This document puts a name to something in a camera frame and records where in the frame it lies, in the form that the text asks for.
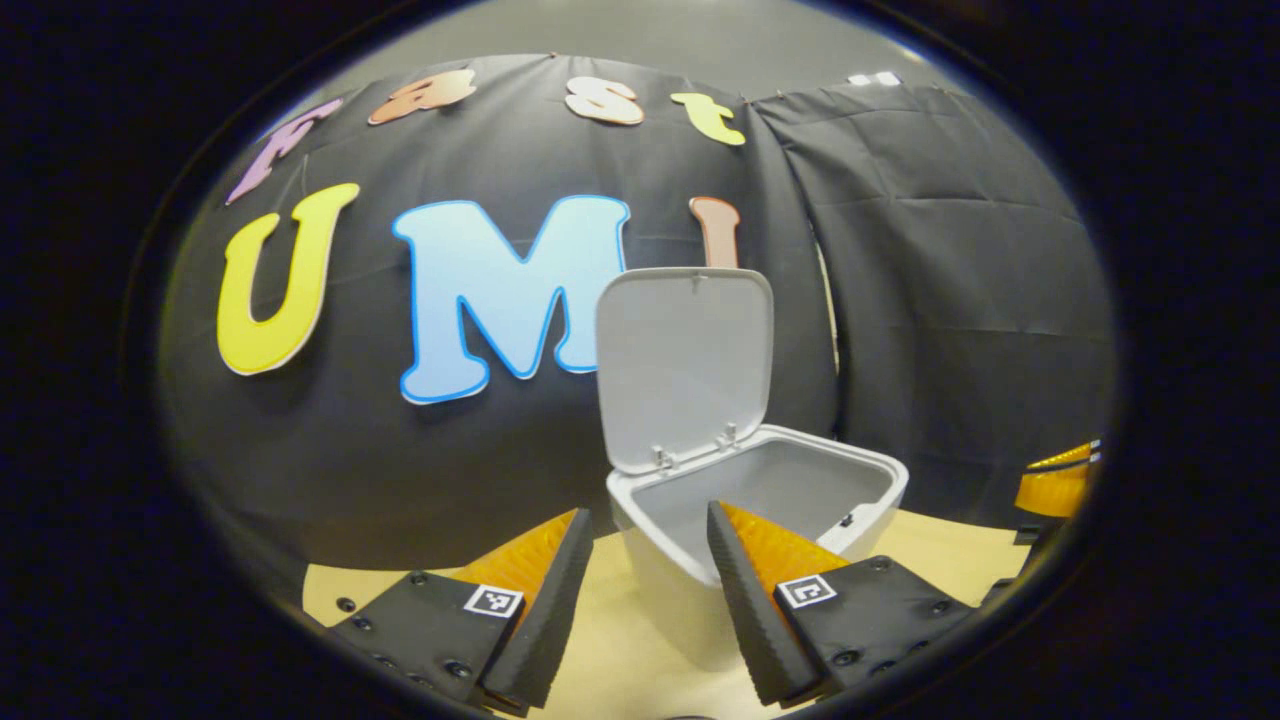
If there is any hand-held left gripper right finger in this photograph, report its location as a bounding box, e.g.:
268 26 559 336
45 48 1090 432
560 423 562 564
706 500 976 709

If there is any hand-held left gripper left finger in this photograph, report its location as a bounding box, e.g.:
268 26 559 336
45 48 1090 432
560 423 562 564
325 507 595 717

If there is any white desktop garbage bin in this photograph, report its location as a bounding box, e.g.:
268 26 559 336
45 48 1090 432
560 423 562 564
595 266 911 673

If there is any wooden desktop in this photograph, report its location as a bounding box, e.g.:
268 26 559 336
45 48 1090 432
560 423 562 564
302 508 1033 720

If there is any black backdrop cloth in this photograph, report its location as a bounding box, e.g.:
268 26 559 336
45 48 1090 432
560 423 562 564
155 52 1116 591

